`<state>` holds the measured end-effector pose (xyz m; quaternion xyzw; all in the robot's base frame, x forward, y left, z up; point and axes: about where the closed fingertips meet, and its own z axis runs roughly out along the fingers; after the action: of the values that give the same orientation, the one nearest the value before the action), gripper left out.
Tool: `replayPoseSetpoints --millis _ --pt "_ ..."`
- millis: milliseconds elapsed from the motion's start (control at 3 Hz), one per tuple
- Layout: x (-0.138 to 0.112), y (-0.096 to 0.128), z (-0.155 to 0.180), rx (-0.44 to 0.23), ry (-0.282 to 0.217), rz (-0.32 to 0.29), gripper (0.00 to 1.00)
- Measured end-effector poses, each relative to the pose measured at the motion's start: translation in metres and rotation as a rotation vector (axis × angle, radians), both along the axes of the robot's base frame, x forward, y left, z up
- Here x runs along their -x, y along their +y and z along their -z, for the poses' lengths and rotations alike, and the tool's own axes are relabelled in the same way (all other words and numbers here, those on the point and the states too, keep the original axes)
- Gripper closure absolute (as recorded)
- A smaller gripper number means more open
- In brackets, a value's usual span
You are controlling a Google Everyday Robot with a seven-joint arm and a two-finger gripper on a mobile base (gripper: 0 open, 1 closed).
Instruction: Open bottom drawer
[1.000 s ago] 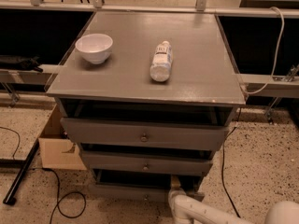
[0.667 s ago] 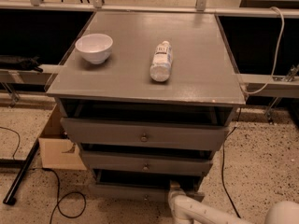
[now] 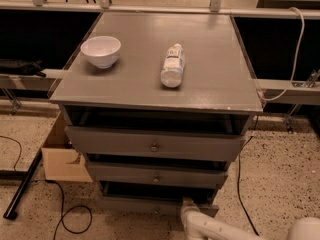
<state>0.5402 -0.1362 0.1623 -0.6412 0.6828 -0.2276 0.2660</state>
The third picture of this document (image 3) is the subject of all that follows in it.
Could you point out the grey top drawer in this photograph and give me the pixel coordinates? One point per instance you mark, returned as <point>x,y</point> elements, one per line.
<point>171,145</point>

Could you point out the white bowl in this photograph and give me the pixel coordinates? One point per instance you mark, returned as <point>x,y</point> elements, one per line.
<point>101,51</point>

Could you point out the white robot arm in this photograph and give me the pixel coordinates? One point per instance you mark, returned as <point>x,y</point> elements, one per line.
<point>199,226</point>

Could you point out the black metal bar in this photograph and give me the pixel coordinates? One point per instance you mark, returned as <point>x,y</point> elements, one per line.
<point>24,177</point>

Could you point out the grey bottom drawer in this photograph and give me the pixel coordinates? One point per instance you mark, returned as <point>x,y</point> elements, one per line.
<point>153,199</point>

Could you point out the cardboard box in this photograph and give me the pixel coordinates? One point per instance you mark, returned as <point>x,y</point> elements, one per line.
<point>61,162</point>

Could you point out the grey drawer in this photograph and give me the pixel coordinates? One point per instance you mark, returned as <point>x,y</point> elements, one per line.
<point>156,175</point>
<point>153,199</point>
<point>171,145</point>

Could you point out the clear plastic water bottle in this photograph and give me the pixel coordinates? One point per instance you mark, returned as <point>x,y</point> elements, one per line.
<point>173,67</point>

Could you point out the black bag on rail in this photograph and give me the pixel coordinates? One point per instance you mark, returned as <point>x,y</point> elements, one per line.
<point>21,67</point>

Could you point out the grey drawer cabinet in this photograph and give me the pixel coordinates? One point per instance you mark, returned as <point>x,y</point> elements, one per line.
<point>217,94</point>

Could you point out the grey middle drawer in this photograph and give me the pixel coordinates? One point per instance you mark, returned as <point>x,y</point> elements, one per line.
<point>156,175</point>

